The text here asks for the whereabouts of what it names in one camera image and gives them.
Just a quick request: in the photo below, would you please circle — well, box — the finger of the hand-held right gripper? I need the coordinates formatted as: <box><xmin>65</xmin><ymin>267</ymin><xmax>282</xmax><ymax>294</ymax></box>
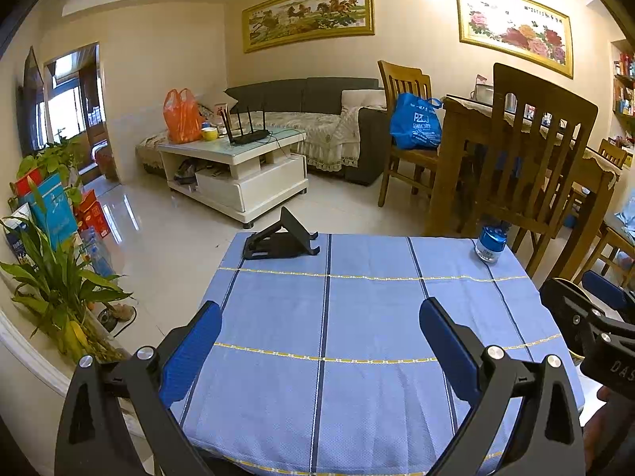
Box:
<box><xmin>581</xmin><ymin>269</ymin><xmax>635</xmax><ymax>338</ymax></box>
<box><xmin>540</xmin><ymin>278</ymin><xmax>603</xmax><ymax>365</ymax></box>

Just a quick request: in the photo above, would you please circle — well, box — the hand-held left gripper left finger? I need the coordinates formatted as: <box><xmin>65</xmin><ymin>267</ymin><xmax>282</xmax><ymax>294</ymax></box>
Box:
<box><xmin>54</xmin><ymin>300</ymin><xmax>222</xmax><ymax>476</ymax></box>

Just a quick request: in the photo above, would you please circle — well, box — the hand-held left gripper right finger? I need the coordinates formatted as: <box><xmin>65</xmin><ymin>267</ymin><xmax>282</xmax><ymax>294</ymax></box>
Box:
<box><xmin>419</xmin><ymin>297</ymin><xmax>586</xmax><ymax>476</ymax></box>

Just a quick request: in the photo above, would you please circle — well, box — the blue striped tablecloth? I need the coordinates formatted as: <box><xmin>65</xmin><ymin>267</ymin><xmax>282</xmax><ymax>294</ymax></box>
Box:
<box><xmin>169</xmin><ymin>230</ymin><xmax>586</xmax><ymax>476</ymax></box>

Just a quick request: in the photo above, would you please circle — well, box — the blue lidded jar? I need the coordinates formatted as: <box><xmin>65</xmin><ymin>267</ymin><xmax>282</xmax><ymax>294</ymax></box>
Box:
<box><xmin>475</xmin><ymin>226</ymin><xmax>508</xmax><ymax>263</ymax></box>

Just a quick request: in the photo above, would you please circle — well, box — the pack of water bottles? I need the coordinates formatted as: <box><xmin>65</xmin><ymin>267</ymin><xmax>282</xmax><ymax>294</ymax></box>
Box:
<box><xmin>74</xmin><ymin>230</ymin><xmax>117</xmax><ymax>278</ymax></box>

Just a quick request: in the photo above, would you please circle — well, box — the black folding phone stand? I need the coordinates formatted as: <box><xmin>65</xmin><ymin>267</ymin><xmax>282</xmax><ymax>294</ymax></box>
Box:
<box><xmin>242</xmin><ymin>207</ymin><xmax>321</xmax><ymax>261</ymax></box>

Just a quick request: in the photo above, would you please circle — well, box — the tall long-leaf potted plant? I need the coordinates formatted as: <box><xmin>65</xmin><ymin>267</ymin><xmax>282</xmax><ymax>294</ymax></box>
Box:
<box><xmin>0</xmin><ymin>178</ymin><xmax>135</xmax><ymax>365</ymax></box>

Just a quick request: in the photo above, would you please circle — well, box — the red gift box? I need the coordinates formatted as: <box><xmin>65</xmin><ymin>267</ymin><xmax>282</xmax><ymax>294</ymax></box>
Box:
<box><xmin>74</xmin><ymin>189</ymin><xmax>112</xmax><ymax>239</ymax></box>

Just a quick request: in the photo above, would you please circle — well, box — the white coffee table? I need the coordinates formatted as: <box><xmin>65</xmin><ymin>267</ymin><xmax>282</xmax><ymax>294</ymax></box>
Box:
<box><xmin>157</xmin><ymin>128</ymin><xmax>308</xmax><ymax>224</ymax></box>

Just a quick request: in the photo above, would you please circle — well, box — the wooden dining table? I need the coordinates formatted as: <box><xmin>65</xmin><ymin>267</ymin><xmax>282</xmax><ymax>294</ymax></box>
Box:
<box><xmin>427</xmin><ymin>94</ymin><xmax>623</xmax><ymax>283</ymax></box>

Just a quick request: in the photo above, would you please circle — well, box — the teal gift box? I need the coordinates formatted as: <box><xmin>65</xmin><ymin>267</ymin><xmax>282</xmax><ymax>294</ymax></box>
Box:
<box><xmin>25</xmin><ymin>173</ymin><xmax>80</xmax><ymax>251</ymax></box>

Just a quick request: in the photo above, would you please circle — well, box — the red round stool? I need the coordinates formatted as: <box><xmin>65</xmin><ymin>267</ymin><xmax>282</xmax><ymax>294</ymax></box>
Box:
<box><xmin>94</xmin><ymin>144</ymin><xmax>120</xmax><ymax>182</ymax></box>

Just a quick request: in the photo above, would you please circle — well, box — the black router with antennas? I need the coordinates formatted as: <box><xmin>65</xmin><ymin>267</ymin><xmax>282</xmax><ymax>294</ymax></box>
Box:
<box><xmin>219</xmin><ymin>106</ymin><xmax>271</xmax><ymax>147</ymax></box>

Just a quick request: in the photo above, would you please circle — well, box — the blue shopping bag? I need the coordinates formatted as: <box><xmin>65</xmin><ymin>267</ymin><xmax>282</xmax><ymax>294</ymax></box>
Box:
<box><xmin>389</xmin><ymin>92</ymin><xmax>444</xmax><ymax>151</ymax></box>

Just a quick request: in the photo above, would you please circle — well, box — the orange plastic bag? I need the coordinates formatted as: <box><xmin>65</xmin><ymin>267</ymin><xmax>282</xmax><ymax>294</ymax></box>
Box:
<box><xmin>163</xmin><ymin>88</ymin><xmax>204</xmax><ymax>144</ymax></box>

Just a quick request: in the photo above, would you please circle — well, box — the green leafy potted plant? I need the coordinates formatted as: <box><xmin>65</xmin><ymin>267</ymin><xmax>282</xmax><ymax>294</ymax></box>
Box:
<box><xmin>17</xmin><ymin>136</ymin><xmax>85</xmax><ymax>194</ymax></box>

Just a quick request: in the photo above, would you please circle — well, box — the beige lace sofa cover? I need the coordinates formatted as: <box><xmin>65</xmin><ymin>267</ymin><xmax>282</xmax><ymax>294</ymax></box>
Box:
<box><xmin>263</xmin><ymin>104</ymin><xmax>365</xmax><ymax>169</ymax></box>

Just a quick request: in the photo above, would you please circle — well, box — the white sofa throw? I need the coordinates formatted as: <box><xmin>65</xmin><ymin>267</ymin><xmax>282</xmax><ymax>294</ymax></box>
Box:
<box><xmin>340</xmin><ymin>88</ymin><xmax>388</xmax><ymax>112</ymax></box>

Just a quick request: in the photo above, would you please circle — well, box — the framed flower painting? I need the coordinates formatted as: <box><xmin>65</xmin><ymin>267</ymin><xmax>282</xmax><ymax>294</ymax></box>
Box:
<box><xmin>455</xmin><ymin>0</ymin><xmax>575</xmax><ymax>79</ymax></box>

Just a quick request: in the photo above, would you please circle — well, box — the dark grey sofa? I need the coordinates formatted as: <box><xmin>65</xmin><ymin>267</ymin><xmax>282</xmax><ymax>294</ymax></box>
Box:
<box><xmin>136</xmin><ymin>77</ymin><xmax>395</xmax><ymax>186</ymax></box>

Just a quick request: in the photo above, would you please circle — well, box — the balcony window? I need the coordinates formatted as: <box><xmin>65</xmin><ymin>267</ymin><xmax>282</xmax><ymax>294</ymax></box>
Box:
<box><xmin>44</xmin><ymin>44</ymin><xmax>107</xmax><ymax>159</ymax></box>

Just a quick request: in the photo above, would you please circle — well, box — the framed horse painting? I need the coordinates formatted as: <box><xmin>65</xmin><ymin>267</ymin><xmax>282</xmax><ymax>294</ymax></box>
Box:
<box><xmin>241</xmin><ymin>0</ymin><xmax>375</xmax><ymax>54</ymax></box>

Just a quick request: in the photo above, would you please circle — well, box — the wall shelf with bottles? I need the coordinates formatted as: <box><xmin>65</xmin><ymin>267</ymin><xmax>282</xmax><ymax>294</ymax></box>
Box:
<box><xmin>611</xmin><ymin>42</ymin><xmax>635</xmax><ymax>154</ymax></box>

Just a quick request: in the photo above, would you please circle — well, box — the dark wall television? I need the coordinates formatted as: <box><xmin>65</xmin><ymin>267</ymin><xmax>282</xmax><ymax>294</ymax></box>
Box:
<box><xmin>16</xmin><ymin>46</ymin><xmax>46</xmax><ymax>157</ymax></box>

